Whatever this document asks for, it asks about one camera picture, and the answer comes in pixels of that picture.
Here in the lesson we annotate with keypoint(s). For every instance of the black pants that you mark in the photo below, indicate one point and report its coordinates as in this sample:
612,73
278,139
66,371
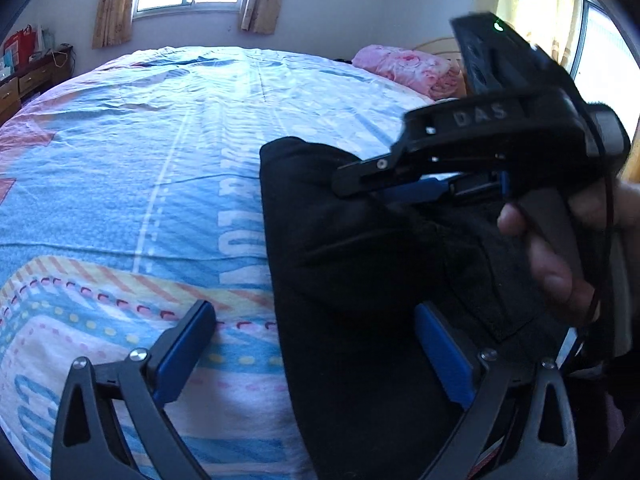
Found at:
347,275

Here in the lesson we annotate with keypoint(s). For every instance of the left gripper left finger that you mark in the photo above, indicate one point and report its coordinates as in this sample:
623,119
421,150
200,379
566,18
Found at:
88,441

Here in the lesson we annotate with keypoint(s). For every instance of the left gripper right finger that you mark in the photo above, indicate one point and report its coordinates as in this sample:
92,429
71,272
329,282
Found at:
480,381

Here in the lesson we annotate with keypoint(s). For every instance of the red gift bag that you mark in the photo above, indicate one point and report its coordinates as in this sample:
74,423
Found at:
19,47

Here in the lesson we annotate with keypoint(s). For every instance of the side yellow curtain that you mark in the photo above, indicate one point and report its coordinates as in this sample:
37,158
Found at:
553,25

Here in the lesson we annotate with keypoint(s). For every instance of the brown wooden desk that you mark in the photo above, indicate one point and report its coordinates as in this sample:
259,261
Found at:
36,77

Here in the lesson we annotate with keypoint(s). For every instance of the side window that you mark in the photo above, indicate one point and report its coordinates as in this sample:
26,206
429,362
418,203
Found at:
604,70

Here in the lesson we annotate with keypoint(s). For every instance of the blue pink bed sheet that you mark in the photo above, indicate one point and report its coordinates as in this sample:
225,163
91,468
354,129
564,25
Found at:
130,192

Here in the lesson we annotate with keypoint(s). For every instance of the cream wooden headboard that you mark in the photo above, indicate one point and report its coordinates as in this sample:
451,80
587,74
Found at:
445,47

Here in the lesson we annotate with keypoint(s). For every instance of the left yellow curtain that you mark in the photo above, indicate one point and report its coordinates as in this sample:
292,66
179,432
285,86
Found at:
113,23

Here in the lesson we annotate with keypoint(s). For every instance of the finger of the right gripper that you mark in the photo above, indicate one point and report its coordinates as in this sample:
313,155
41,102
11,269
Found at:
449,188
387,171

